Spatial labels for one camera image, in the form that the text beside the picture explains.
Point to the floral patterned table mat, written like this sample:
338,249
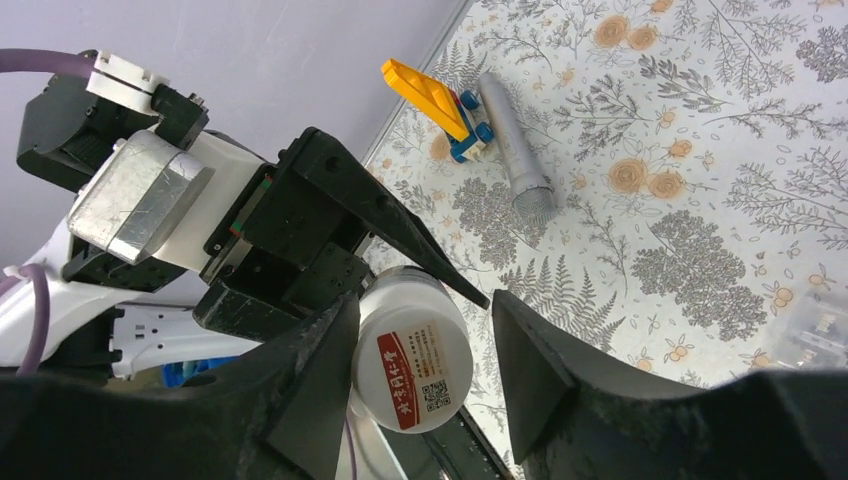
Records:
697,151

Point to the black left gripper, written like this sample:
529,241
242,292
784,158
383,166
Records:
290,244

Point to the yellow blue toy blocks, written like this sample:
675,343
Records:
452,112

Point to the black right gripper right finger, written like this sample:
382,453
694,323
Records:
575,412

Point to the grey cylindrical tool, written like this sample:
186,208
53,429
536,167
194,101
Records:
532,198

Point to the white orange pill bottle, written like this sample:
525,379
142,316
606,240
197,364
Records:
412,368

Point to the clear plastic pill organizer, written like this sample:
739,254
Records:
813,334

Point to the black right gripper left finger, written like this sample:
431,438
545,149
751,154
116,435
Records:
276,412

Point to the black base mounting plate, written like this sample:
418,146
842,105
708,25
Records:
456,450

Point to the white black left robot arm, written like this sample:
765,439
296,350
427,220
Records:
72,307

